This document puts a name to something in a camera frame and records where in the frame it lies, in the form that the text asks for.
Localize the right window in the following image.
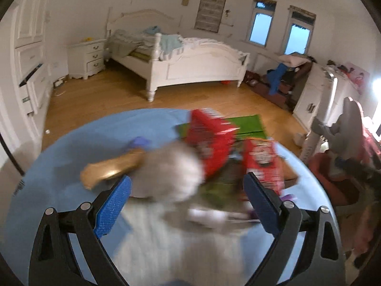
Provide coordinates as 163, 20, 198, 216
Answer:
281, 5, 316, 55

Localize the red milk carton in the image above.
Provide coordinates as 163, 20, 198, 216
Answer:
243, 138, 284, 195
185, 108, 240, 179

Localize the wall poster chart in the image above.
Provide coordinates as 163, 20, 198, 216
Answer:
194, 0, 226, 33

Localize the green wrapper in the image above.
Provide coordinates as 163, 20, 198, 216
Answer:
177, 113, 267, 141

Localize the white wooden bed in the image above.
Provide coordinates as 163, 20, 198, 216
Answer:
105, 9, 250, 102

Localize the gold foil wrapper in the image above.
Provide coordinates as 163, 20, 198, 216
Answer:
80, 148, 146, 190

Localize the window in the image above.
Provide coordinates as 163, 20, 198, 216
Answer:
281, 5, 316, 55
247, 0, 276, 47

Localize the white nightstand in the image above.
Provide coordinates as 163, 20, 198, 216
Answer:
67, 39, 106, 79

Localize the white desk cabinet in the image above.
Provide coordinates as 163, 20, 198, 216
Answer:
293, 63, 360, 132

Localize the white plastic bag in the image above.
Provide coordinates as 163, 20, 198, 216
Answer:
130, 140, 205, 203

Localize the pink grey desk chair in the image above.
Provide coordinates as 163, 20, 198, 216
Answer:
300, 97, 380, 270

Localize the brown clothes pile shelf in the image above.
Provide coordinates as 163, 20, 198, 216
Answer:
243, 52, 316, 112

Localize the left window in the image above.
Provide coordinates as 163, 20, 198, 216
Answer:
247, 0, 276, 47

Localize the white wardrobe with drawers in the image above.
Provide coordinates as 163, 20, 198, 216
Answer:
1, 0, 52, 163

